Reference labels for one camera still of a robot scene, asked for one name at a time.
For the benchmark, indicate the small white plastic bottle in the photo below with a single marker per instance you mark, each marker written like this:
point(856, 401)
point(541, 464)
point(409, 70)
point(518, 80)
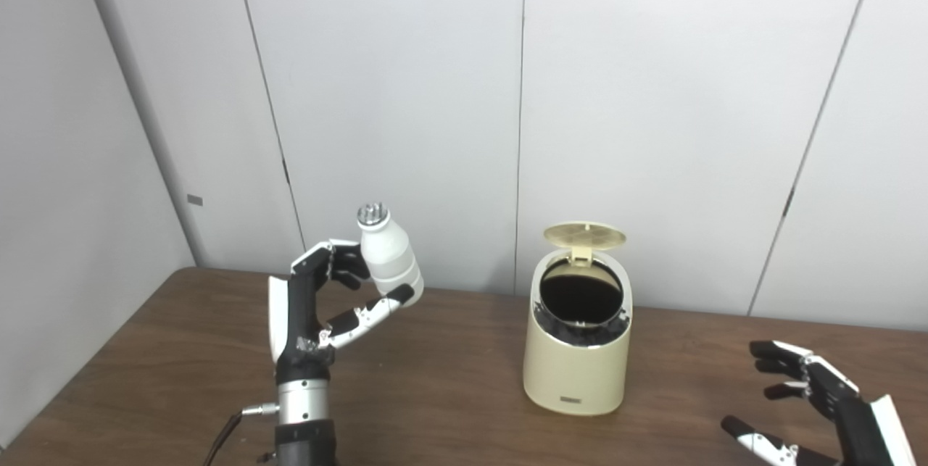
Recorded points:
point(389, 256)

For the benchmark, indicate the cream-colored bin body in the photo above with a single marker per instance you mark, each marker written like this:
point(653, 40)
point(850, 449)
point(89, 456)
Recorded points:
point(576, 372)

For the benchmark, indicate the cream round bin lid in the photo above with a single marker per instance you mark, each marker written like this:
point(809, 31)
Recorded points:
point(583, 234)

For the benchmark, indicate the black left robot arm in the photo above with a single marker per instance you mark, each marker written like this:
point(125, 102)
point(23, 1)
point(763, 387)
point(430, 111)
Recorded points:
point(304, 422)

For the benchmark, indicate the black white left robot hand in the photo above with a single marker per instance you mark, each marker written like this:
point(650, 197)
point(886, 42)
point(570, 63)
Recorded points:
point(297, 321)

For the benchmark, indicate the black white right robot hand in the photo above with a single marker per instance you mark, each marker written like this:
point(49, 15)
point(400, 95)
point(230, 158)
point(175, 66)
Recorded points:
point(863, 430)

